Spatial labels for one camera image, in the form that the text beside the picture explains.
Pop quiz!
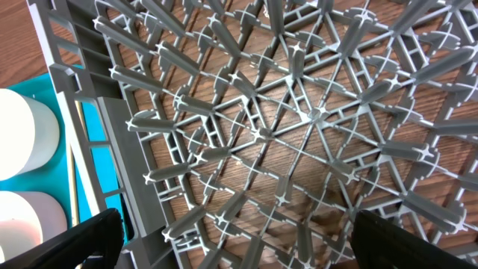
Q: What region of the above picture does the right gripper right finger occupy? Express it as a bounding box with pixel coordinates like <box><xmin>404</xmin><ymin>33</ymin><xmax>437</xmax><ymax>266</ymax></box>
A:
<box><xmin>351</xmin><ymin>210</ymin><xmax>475</xmax><ymax>269</ymax></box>

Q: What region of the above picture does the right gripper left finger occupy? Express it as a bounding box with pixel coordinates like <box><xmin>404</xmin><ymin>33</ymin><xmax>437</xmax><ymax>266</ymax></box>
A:
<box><xmin>1</xmin><ymin>208</ymin><xmax>124</xmax><ymax>269</ymax></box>

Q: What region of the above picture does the pink bowl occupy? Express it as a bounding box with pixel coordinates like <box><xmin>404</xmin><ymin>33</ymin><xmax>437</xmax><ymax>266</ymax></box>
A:
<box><xmin>1</xmin><ymin>191</ymin><xmax>67</xmax><ymax>262</ymax></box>

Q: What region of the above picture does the white bowl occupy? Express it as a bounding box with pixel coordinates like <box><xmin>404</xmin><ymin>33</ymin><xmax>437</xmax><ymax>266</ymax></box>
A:
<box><xmin>1</xmin><ymin>89</ymin><xmax>60</xmax><ymax>181</ymax></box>

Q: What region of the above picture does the grey dishwasher rack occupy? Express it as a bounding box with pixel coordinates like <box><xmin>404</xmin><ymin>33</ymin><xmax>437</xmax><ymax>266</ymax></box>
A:
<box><xmin>28</xmin><ymin>0</ymin><xmax>477</xmax><ymax>268</ymax></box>

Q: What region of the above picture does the teal serving tray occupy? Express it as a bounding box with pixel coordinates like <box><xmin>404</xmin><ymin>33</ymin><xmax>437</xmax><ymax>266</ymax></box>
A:
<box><xmin>1</xmin><ymin>73</ymin><xmax>127</xmax><ymax>228</ymax></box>

